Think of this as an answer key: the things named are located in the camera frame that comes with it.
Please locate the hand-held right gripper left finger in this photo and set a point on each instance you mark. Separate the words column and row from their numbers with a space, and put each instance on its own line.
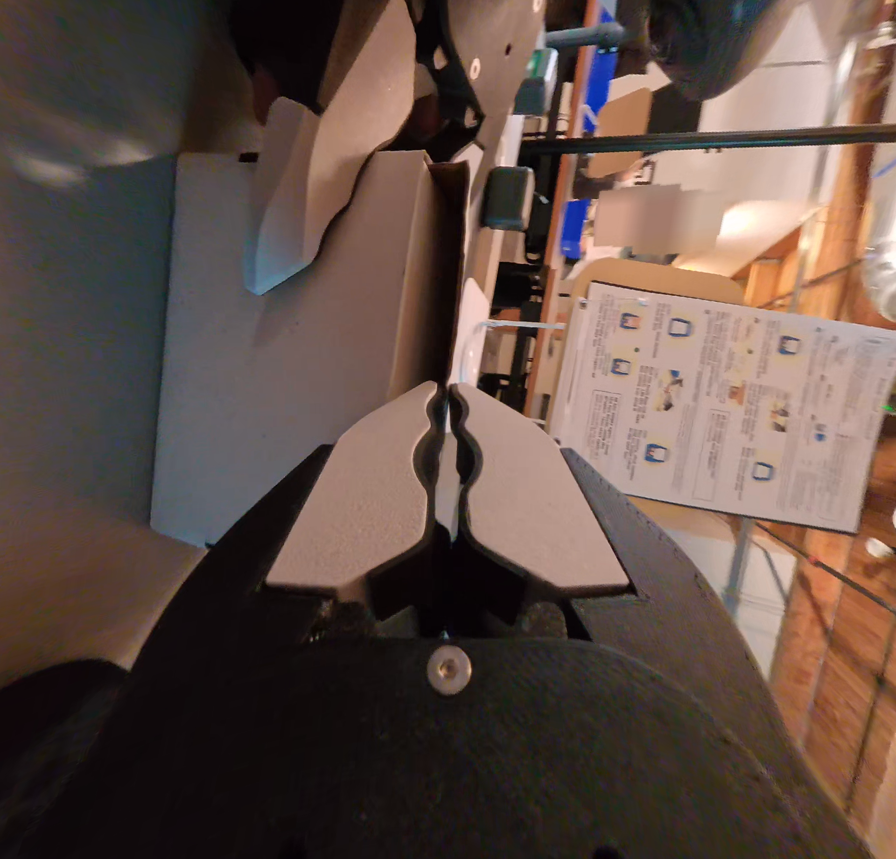
column 350, row 509

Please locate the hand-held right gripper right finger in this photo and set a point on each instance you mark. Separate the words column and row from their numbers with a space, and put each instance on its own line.
column 539, row 516

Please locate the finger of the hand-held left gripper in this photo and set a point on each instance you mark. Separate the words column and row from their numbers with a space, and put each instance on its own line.
column 280, row 229
column 371, row 82

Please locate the white cardboard mailer box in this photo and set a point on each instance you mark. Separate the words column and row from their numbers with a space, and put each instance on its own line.
column 280, row 383

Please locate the grey stand pole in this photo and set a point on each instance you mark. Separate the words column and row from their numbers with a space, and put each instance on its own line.
column 581, row 37

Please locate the small blue storage bin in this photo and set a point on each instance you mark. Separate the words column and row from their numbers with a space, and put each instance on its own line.
column 577, row 229
column 598, row 96

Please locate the dark grey power adapter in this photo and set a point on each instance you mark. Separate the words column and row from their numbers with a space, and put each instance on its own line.
column 509, row 197

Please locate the white sign stand pole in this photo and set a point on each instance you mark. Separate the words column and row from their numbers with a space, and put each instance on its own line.
column 525, row 325

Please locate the printed instruction sheet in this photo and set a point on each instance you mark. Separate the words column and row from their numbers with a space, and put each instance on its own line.
column 700, row 411

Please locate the black stand pole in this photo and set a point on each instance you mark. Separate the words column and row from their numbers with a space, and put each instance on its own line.
column 700, row 138

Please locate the brown cardboard sign backing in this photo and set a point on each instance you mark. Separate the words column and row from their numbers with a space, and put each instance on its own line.
column 658, row 271

